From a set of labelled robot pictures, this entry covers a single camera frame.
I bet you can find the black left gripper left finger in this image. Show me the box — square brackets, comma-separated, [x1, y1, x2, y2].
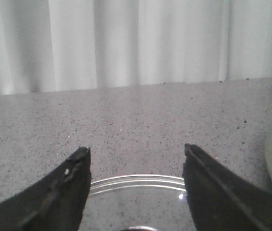
[0, 147, 91, 231]

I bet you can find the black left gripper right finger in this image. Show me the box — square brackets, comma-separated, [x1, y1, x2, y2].
[183, 144, 272, 231]

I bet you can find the glass pot lid steel rim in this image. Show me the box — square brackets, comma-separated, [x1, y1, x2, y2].
[79, 174, 196, 231]

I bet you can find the white pleated curtain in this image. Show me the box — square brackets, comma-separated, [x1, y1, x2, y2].
[0, 0, 272, 95]

